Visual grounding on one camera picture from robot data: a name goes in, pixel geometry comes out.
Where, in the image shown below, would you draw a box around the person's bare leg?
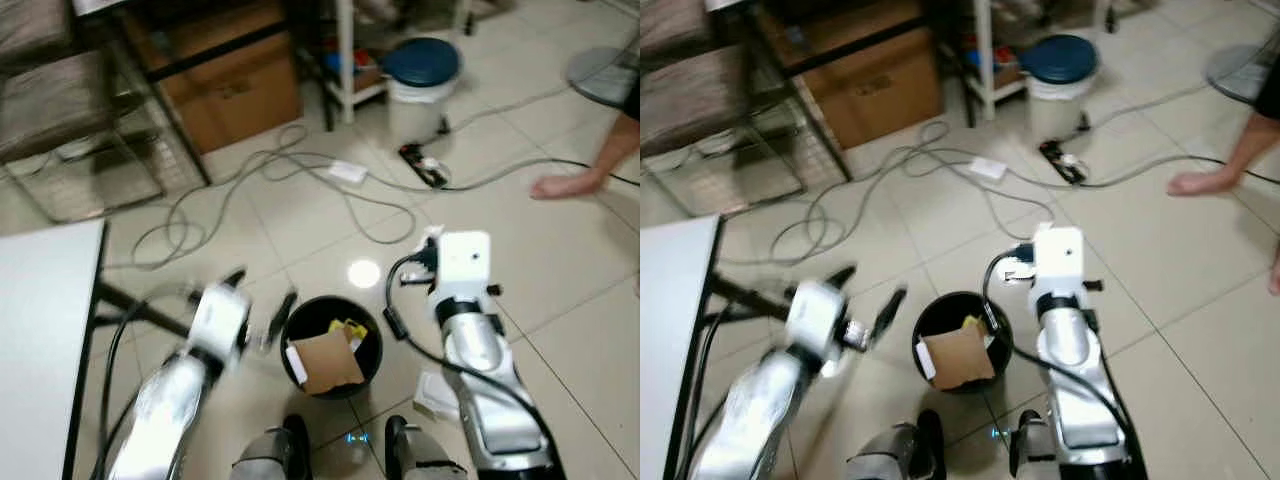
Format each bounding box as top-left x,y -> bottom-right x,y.
530,75 -> 641,201
1167,75 -> 1280,198

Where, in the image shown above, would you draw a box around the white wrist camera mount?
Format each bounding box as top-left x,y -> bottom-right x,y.
188,285 -> 252,366
1032,227 -> 1088,299
437,231 -> 494,303
785,280 -> 853,363

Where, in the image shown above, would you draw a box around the grey round fan base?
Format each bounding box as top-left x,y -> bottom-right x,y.
1205,43 -> 1280,105
566,45 -> 641,109

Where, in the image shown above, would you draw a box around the robot leg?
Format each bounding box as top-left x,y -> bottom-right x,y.
232,415 -> 313,480
385,415 -> 471,480
848,410 -> 947,480
1010,410 -> 1093,480

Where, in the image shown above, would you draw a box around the robot right leg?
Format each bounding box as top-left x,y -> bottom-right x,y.
1010,410 -> 1093,480
385,415 -> 471,480

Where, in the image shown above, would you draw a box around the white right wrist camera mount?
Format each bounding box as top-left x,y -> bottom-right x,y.
1032,227 -> 1088,299
437,231 -> 494,303

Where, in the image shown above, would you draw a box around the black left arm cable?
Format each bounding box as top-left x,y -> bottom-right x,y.
695,300 -> 791,480
95,290 -> 191,480

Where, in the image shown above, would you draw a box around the brown cardboard box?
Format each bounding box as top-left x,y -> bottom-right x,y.
775,0 -> 946,151
120,5 -> 303,154

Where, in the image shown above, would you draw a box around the black metal shelf frame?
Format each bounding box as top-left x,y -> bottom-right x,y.
745,0 -> 976,183
105,0 -> 331,186

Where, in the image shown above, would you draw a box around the brown upholstered metal-leg chair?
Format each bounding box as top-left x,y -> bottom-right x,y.
640,0 -> 806,219
0,0 -> 169,226

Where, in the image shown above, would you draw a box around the white bin with blue lid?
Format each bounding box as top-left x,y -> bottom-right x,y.
383,38 -> 463,147
1020,35 -> 1100,143

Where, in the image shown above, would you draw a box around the white plastic packet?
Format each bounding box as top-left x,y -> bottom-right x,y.
413,370 -> 463,421

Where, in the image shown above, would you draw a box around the white table frame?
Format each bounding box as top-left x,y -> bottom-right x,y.
965,0 -> 1023,123
325,0 -> 386,126

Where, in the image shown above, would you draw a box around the robot left leg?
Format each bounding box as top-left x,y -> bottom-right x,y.
232,415 -> 313,480
848,410 -> 947,480

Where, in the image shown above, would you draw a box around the black rubbish bin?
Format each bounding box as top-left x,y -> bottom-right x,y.
280,296 -> 384,400
912,291 -> 1014,394

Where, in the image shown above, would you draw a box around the red and blue packets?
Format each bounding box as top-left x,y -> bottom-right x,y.
325,50 -> 383,93
965,45 -> 1023,89

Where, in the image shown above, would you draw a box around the black power strip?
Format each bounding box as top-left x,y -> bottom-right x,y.
1038,140 -> 1091,187
398,145 -> 451,190

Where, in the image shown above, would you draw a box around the brown cardboard piece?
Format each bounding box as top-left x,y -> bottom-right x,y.
297,328 -> 365,395
922,323 -> 997,390

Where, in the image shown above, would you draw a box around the white table with black legs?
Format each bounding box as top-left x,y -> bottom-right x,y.
0,220 -> 191,480
640,215 -> 801,480

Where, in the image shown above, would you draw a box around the grey floor cable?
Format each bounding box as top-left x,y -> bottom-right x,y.
105,125 -> 421,271
745,120 -> 1051,266

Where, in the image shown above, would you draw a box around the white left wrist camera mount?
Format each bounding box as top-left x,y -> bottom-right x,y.
188,285 -> 252,366
785,280 -> 853,363

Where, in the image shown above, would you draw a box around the black floor cable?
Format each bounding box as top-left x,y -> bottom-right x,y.
448,158 -> 641,193
1088,153 -> 1280,191

